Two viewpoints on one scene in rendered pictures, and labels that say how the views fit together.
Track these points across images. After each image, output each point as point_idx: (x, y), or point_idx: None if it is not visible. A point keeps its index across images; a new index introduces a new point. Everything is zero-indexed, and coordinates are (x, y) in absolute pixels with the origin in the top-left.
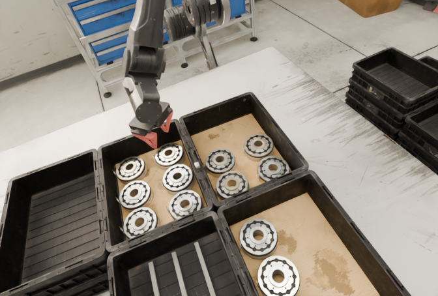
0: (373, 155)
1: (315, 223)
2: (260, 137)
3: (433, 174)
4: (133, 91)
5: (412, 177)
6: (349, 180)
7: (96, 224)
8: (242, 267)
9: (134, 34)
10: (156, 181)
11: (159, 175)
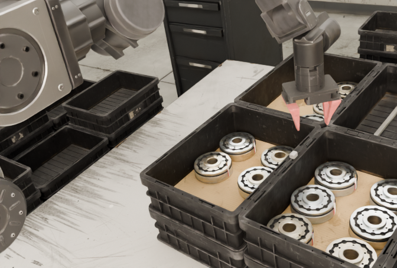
0: (149, 146)
1: None
2: (201, 164)
3: (155, 117)
4: (322, 28)
5: (163, 124)
6: None
7: None
8: (349, 95)
9: None
10: (335, 231)
11: (324, 234)
